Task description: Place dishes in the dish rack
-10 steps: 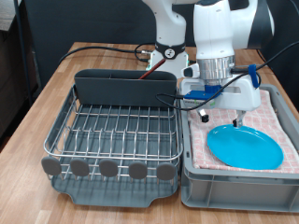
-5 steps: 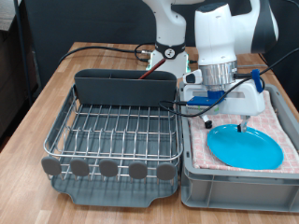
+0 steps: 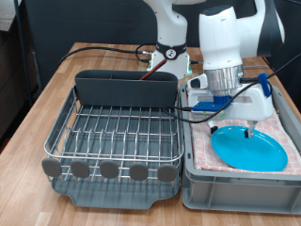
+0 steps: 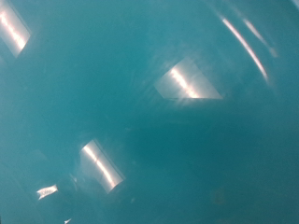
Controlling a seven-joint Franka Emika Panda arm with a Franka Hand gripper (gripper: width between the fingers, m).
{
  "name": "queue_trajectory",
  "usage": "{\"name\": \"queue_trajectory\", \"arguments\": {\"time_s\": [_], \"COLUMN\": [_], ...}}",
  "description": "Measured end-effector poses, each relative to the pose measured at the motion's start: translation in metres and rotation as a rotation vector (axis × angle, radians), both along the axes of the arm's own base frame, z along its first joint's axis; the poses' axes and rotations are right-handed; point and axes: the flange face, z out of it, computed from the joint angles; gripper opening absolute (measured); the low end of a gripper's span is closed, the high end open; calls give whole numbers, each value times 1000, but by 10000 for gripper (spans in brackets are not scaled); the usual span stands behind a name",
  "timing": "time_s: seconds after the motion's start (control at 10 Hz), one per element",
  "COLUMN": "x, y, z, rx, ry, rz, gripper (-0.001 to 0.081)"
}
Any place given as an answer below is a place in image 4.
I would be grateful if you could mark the blue plate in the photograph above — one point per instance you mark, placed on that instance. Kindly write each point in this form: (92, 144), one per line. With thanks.
(149, 124)

